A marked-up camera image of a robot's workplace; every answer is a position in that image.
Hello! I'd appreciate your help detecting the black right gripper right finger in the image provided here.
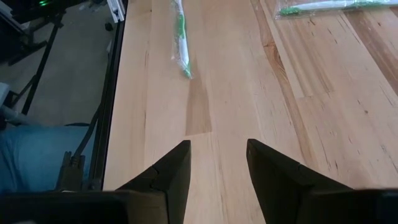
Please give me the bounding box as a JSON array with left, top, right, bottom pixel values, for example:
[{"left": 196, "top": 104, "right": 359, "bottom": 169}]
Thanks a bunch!
[{"left": 247, "top": 139, "right": 354, "bottom": 224}]

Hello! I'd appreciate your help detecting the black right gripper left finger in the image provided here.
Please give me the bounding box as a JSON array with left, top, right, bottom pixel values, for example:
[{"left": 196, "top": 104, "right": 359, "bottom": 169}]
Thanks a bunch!
[{"left": 116, "top": 140, "right": 192, "bottom": 224}]

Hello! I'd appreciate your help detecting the green white toothbrush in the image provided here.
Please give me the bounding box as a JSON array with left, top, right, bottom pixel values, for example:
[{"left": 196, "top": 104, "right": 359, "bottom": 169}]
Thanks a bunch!
[
  {"left": 170, "top": 0, "right": 193, "bottom": 80},
  {"left": 273, "top": 0, "right": 398, "bottom": 21}
]

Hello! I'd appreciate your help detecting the black floor stand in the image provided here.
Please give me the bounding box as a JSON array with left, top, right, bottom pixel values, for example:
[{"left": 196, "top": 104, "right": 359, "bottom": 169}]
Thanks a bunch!
[{"left": 0, "top": 0, "right": 108, "bottom": 116}]

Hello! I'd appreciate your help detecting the black camera cable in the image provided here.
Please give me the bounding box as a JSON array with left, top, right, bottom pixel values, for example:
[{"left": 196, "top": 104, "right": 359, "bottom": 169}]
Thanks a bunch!
[{"left": 73, "top": 105, "right": 102, "bottom": 159}]

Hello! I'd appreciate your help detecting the small black depth camera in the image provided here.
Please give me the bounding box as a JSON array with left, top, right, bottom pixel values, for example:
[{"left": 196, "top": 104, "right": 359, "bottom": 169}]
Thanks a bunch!
[{"left": 57, "top": 151, "right": 86, "bottom": 191}]

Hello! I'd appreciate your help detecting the black aluminium table frame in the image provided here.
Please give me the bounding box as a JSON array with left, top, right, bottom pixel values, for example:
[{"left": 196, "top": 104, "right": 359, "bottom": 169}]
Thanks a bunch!
[{"left": 88, "top": 0, "right": 129, "bottom": 191}]

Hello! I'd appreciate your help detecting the silver aluminium bracket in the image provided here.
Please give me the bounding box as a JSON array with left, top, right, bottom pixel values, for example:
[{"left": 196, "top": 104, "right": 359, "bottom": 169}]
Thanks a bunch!
[{"left": 106, "top": 0, "right": 126, "bottom": 24}]

